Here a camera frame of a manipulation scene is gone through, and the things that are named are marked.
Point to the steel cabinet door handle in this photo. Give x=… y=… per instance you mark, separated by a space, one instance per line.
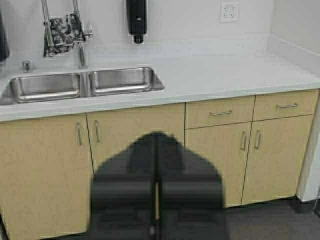
x=243 y=141
x=258 y=139
x=79 y=136
x=96 y=124

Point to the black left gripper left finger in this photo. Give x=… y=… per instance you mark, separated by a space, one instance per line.
x=122 y=194

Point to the steel drawer handle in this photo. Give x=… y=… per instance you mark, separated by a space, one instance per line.
x=221 y=113
x=287 y=106

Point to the small chrome sink fitting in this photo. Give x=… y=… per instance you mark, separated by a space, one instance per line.
x=27 y=66

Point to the light wood base cabinet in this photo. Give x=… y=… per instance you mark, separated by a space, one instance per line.
x=45 y=174

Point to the black wall soap dispenser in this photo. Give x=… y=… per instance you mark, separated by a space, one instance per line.
x=137 y=20

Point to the steel kitchen faucet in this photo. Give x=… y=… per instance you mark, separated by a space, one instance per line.
x=83 y=63

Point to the stainless double sink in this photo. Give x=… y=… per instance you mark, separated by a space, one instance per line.
x=95 y=83

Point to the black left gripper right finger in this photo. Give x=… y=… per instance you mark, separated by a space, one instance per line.
x=191 y=194

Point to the black white patterned cloth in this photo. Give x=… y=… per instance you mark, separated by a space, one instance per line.
x=65 y=31

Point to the white wall outlet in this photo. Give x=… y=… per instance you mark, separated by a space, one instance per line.
x=229 y=12

